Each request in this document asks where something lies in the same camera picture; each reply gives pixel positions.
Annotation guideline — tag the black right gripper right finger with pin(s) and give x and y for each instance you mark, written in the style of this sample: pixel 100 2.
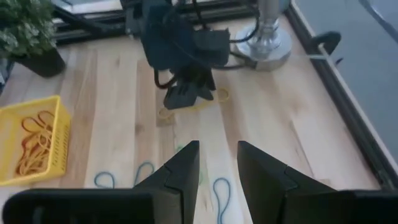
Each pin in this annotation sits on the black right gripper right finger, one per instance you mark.
pixel 267 186

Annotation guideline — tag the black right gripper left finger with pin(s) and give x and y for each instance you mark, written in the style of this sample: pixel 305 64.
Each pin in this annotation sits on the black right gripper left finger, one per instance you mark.
pixel 180 186

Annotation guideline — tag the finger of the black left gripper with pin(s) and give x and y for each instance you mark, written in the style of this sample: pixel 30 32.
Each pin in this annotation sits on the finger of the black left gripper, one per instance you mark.
pixel 206 91
pixel 180 98

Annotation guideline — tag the yellow rubber band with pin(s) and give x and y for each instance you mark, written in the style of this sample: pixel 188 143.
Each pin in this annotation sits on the yellow rubber band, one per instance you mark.
pixel 34 149
pixel 228 95

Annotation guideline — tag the red rubber band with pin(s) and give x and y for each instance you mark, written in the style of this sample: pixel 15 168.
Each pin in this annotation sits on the red rubber band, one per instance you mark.
pixel 38 116

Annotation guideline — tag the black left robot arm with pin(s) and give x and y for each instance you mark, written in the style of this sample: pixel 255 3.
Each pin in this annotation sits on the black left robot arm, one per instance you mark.
pixel 161 15

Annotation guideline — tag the blue rubber band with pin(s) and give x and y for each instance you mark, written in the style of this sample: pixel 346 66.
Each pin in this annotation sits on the blue rubber band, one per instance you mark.
pixel 146 162

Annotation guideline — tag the small teal rubber band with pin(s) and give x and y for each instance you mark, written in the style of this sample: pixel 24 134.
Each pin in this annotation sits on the small teal rubber band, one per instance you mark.
pixel 222 178

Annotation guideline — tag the table lamp with white shade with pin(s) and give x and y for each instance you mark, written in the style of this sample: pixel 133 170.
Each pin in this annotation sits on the table lamp with white shade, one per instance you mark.
pixel 267 46

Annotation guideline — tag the long teal rubber band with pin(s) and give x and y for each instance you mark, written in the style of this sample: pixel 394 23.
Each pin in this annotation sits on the long teal rubber band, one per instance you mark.
pixel 104 172

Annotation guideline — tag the yellow plastic basket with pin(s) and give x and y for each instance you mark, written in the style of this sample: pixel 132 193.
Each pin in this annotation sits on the yellow plastic basket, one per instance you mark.
pixel 60 149

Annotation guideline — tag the black table clamp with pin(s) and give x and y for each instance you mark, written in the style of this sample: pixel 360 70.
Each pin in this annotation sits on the black table clamp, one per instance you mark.
pixel 329 39

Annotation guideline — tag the potted green plant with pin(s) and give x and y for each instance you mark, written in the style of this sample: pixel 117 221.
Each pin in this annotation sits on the potted green plant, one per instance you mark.
pixel 25 28

